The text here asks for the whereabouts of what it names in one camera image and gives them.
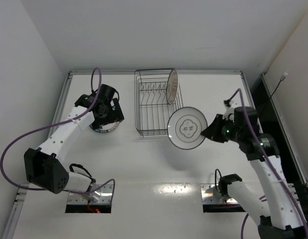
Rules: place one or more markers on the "metal base plate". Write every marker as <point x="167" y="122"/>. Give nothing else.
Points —
<point x="101" y="196"/>
<point x="210" y="196"/>

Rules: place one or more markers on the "orange sunburst pattern plate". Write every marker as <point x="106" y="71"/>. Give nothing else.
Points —
<point x="172" y="86"/>

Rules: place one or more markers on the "black wire dish rack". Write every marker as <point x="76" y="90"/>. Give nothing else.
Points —
<point x="152" y="112"/>

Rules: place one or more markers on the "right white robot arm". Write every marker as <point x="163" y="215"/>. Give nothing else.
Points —
<point x="281" y="216"/>

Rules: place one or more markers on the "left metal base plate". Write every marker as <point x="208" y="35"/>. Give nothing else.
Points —
<point x="101" y="196"/>

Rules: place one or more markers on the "grey rimmed white plate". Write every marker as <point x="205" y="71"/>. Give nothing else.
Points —
<point x="185" y="126"/>

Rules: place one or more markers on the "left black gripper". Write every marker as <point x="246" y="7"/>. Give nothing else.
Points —
<point x="118" y="112"/>

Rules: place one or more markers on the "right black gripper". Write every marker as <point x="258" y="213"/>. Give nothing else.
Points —
<point x="217" y="129"/>

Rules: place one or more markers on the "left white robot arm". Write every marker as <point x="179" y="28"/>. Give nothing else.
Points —
<point x="44" y="165"/>

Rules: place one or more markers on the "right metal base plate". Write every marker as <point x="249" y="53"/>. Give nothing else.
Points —
<point x="210" y="196"/>

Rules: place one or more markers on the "blue rimmed plate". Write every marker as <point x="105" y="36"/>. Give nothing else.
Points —
<point x="105" y="128"/>

